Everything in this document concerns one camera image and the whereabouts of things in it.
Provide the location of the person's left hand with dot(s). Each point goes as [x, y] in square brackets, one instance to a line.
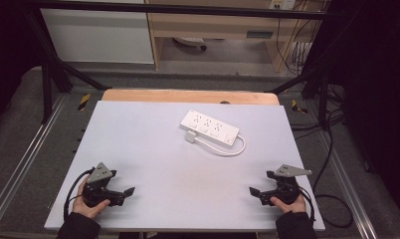
[83, 209]

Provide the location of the light wooden desk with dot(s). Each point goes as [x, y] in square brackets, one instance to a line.
[214, 25]

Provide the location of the aluminium floor rail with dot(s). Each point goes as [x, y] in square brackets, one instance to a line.
[347, 186]
[25, 156]

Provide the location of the wooden table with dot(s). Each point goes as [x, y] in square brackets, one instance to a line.
[174, 96]

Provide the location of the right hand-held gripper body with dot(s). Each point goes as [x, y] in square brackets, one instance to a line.
[287, 186]

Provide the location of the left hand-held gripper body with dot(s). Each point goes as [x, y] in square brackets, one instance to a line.
[100, 172]

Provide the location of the black curtain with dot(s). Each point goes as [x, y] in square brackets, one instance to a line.
[377, 93]
[9, 49]

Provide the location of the white wall socket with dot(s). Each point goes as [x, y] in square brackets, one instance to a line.
[282, 4]

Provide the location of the office chair base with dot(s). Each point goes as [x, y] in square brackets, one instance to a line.
[191, 42]

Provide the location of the white power strip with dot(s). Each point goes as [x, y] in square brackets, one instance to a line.
[209, 127]

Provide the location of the yellow black tape strip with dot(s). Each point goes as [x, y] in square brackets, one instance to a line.
[299, 107]
[84, 102]

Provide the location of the black metal frame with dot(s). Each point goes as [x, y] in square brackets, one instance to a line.
[174, 9]

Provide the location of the white plug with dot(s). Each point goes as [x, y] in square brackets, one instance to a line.
[190, 136]

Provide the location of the white cabinet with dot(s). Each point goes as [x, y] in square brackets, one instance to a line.
[98, 36]

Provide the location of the white table board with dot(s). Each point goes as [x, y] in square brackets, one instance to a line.
[161, 172]

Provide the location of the person's right hand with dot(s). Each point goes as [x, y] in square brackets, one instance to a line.
[292, 207]

